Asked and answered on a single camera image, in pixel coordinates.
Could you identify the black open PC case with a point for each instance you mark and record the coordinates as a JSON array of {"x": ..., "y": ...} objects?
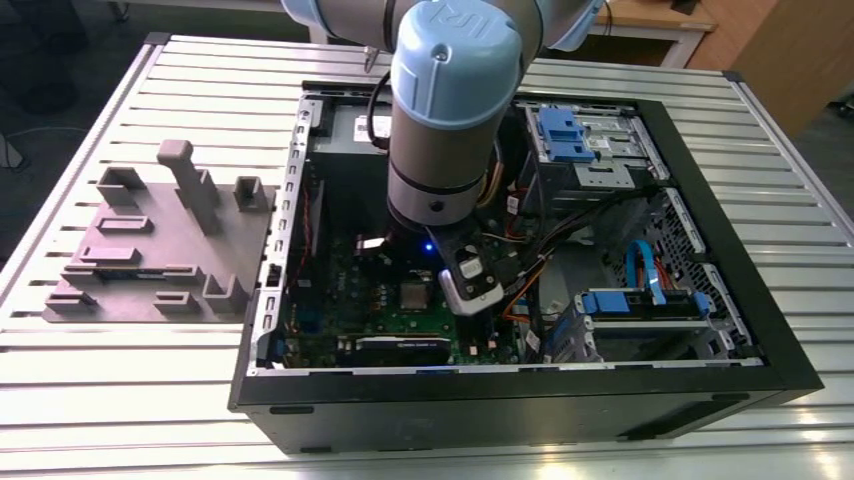
[{"x": 467, "y": 415}]

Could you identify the metal drive cage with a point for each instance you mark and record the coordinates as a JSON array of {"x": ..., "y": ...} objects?
[{"x": 601, "y": 180}]

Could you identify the silver square CPU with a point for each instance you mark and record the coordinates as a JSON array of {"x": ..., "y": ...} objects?
[{"x": 415, "y": 296}]

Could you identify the black RAM slot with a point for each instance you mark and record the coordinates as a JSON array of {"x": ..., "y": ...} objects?
[
  {"x": 491, "y": 330},
  {"x": 470, "y": 335}
]

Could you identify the brown wooden cabinet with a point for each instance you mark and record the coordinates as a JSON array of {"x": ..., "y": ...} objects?
[{"x": 788, "y": 50}]

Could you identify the black graphics card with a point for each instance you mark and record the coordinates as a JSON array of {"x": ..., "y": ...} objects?
[{"x": 401, "y": 350}]

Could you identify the RAM stick with gold contacts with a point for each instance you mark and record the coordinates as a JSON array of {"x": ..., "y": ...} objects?
[{"x": 130, "y": 274}]

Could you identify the blue plastic drive latch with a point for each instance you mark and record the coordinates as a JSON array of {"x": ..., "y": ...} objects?
[{"x": 564, "y": 135}]

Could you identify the hard disk in blue carrier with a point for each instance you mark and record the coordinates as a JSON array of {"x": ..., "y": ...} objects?
[{"x": 610, "y": 302}]

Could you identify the grey power supply unit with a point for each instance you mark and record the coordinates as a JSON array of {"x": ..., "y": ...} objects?
[{"x": 347, "y": 190}]

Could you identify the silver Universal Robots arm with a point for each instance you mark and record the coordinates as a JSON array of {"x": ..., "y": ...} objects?
[{"x": 454, "y": 125}]

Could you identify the grey parts rack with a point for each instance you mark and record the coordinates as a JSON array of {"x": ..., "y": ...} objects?
[{"x": 167, "y": 240}]

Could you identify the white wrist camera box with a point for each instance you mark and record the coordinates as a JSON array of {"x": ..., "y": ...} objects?
[{"x": 467, "y": 302}]

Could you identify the green motherboard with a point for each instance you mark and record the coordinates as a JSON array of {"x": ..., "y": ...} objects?
[{"x": 361, "y": 320}]

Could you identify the metal disk bay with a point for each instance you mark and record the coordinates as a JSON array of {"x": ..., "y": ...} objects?
[{"x": 654, "y": 326}]

